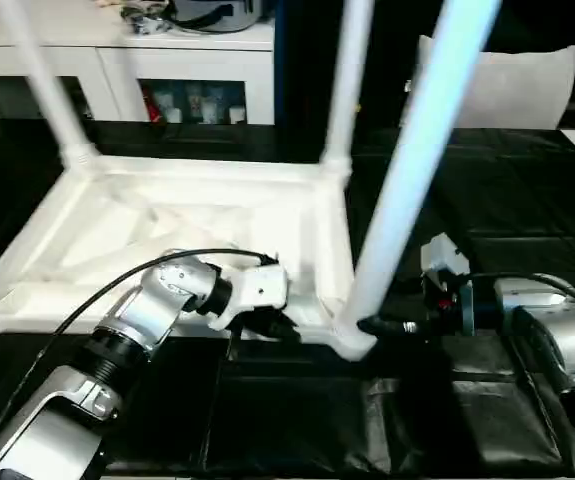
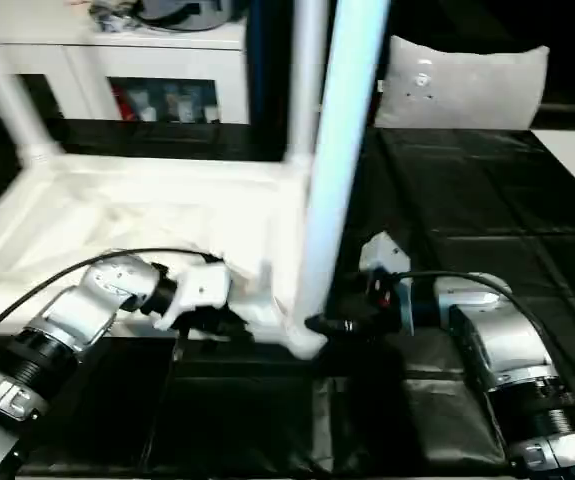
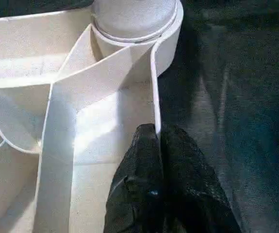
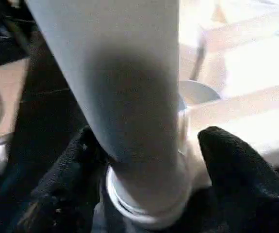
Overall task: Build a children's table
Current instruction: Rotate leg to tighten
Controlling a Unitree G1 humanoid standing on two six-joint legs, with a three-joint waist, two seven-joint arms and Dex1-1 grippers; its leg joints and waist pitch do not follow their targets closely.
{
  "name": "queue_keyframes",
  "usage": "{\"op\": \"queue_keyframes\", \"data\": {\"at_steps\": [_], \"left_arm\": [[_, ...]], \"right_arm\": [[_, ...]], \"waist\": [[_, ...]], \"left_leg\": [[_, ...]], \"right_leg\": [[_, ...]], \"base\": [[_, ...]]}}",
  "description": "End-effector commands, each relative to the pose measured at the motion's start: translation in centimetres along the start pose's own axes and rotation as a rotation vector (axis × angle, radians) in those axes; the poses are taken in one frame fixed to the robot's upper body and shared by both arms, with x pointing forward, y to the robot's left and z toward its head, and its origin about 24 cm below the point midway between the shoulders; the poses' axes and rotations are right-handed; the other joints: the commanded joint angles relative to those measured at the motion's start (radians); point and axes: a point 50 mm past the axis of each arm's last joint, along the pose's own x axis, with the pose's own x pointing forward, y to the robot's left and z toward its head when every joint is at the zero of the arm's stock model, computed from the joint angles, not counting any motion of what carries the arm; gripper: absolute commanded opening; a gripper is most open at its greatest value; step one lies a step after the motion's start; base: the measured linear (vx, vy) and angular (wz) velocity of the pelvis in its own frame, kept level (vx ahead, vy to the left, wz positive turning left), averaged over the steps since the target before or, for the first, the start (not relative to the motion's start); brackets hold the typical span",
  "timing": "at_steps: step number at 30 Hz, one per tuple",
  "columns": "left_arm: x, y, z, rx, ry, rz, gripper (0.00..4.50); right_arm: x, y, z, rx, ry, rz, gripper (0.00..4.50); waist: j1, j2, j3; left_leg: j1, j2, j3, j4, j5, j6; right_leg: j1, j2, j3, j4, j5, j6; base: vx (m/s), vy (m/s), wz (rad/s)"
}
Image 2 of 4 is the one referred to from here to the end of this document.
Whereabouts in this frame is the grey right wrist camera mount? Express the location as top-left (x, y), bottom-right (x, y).
top-left (359, 232), bottom-right (413, 336)

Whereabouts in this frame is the white plastic table leg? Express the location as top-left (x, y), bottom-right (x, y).
top-left (0, 0), bottom-right (63, 166)
top-left (296, 0), bottom-right (392, 326)
top-left (286, 0), bottom-right (329, 174)

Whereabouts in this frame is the white plastic table top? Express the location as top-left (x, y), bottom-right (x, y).
top-left (0, 149), bottom-right (331, 361)

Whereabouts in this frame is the black work mat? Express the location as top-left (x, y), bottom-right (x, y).
top-left (0, 117), bottom-right (575, 476)

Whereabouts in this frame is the dark clutter pile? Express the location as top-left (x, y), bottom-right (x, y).
top-left (86, 0), bottom-right (141, 32)

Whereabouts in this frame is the white glass-door cabinet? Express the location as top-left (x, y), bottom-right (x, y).
top-left (0, 0), bottom-right (253, 125)

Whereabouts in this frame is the grey cushion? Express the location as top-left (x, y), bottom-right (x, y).
top-left (374, 34), bottom-right (551, 130)

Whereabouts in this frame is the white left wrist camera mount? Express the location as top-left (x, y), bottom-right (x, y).
top-left (154, 264), bottom-right (233, 331)

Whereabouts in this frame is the grey round helmet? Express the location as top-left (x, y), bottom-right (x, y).
top-left (136, 0), bottom-right (241, 32)

